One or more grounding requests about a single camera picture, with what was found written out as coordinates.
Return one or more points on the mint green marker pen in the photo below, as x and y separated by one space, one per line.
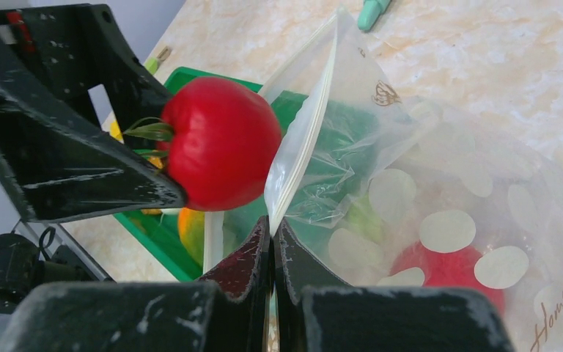
370 13

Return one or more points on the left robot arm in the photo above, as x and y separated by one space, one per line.
25 264

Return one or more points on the red tomato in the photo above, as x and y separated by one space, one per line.
218 139

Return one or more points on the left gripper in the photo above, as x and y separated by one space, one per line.
56 162

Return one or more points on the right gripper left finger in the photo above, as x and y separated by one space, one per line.
225 309

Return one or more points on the green plastic tray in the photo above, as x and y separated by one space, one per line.
159 234

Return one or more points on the wooden green block stick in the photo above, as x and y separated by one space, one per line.
154 62

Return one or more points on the clear dotted zip bag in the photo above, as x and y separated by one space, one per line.
432 173

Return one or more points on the orange green mango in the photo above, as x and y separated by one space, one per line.
191 230

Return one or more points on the red apple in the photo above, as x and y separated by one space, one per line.
455 269

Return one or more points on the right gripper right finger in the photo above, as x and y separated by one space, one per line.
318 311

